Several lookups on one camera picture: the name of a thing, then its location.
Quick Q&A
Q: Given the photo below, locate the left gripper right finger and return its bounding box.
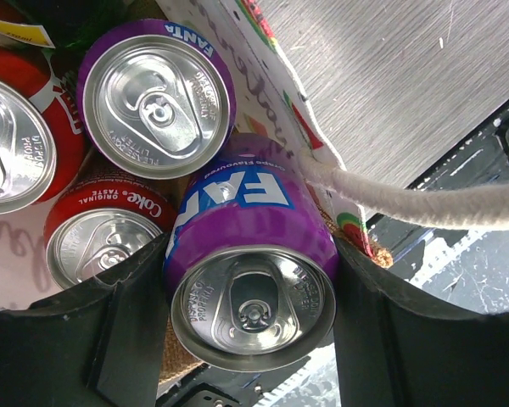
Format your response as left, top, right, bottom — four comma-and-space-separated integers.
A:
333, 239, 509, 406

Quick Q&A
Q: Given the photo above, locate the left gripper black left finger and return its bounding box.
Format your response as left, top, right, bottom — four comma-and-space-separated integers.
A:
0, 235, 168, 406

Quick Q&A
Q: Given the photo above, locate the red cola can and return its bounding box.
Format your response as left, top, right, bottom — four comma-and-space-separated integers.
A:
43, 162, 176, 289
0, 47, 89, 215

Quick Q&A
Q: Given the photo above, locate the purple soda can front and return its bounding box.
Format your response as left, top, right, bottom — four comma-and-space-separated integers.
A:
164, 133, 339, 372

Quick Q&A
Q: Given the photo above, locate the purple Fanta can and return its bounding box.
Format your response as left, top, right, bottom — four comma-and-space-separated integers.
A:
76, 19, 237, 180

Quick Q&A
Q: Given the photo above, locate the brown canvas tote bag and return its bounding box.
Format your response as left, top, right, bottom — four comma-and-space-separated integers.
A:
0, 0, 509, 387

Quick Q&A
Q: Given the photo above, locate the green glass bottle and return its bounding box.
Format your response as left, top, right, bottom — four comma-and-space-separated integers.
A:
0, 0, 131, 52

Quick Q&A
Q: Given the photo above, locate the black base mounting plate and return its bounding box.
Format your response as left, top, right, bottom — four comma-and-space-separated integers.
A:
154, 86, 509, 407

